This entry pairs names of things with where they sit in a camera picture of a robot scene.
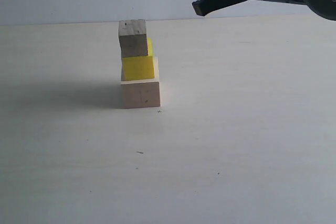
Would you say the medium wooden cube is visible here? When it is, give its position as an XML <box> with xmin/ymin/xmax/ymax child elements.
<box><xmin>118</xmin><ymin>19</ymin><xmax>148</xmax><ymax>58</ymax></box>

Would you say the yellow cube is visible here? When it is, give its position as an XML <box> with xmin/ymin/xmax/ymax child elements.
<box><xmin>121</xmin><ymin>38</ymin><xmax>155</xmax><ymax>81</ymax></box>

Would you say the large light wooden cube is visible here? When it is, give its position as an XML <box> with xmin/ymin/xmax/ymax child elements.
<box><xmin>120</xmin><ymin>57</ymin><xmax>161</xmax><ymax>109</ymax></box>

